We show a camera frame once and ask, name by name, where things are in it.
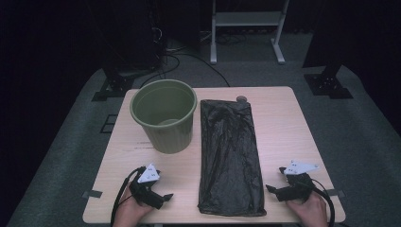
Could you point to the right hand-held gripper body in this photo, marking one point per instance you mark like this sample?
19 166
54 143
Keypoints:
294 190

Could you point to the dark equipment cabinet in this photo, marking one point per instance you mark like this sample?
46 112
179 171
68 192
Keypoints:
132 34

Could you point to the white metal stand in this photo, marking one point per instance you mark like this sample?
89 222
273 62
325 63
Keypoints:
247 19

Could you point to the person's left hand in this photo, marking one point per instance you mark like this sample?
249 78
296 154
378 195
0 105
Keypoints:
130 211

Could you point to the green plastic trash bin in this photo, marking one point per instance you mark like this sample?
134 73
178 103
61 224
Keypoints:
164 132

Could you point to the person's right hand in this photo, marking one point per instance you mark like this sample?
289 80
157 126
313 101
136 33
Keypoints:
310 211

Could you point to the grey tape strip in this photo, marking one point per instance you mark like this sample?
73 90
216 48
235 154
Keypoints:
334 192
92 194

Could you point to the black plastic garbage bag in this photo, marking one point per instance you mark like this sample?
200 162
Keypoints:
230 157

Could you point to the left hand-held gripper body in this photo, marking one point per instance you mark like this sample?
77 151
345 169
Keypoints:
146 192

